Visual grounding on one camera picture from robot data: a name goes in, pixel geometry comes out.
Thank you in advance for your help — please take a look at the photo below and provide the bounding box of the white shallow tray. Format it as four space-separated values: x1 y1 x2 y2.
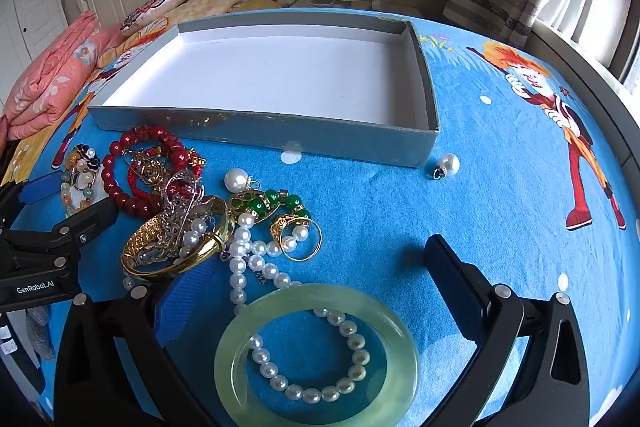
86 18 441 168

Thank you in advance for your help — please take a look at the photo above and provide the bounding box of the green gem gold bracelet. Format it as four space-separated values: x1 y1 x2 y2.
229 188 313 228

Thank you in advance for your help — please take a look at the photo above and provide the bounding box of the green jade bangle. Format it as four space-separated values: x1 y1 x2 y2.
214 283 420 427

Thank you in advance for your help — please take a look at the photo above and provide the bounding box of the black gold flower brooch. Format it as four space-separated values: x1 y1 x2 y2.
64 144 98 172

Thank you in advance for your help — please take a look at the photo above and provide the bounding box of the pink folded quilt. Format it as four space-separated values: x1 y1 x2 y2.
0 11 123 142

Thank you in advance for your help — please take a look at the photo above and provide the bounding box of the white pearl necklace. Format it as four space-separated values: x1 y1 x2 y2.
122 212 372 404

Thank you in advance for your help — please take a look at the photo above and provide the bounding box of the pastel bead bracelet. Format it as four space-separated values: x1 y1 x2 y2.
60 169 97 215

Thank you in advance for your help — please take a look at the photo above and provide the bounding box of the blue cartoon printed blanket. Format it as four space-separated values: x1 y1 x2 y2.
10 7 640 427

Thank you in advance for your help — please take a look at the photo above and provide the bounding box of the patterned round cushion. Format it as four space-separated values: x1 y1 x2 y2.
120 0 200 32

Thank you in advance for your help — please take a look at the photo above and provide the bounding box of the thin gold wire bangle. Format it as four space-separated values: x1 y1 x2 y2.
127 149 173 195

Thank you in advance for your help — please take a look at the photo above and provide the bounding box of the red bead bracelet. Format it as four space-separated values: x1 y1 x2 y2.
101 125 190 218

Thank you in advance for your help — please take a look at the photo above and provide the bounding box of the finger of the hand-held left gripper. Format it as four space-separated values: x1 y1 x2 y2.
0 198 120 268
0 172 63 228

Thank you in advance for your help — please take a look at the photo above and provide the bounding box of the silver rhinestone ornament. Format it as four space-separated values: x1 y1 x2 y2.
160 172 207 253

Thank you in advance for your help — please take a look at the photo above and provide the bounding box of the gold pearl ring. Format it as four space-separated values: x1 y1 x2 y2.
270 214 323 263

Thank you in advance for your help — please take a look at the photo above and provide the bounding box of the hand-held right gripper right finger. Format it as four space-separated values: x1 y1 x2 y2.
424 234 592 427

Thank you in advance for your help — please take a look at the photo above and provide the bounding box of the red cord bracelet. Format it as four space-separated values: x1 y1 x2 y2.
127 147 207 204

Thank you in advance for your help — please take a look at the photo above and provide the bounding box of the pearl pendant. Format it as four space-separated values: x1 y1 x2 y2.
429 153 461 180
224 168 262 194

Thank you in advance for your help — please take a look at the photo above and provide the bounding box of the white wardrobe door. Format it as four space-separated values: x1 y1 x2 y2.
0 0 68 108

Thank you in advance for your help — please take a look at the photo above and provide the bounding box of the wide gold bangle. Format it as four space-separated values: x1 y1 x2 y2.
120 195 235 283

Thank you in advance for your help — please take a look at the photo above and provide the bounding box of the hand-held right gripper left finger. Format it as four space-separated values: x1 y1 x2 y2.
52 257 217 427

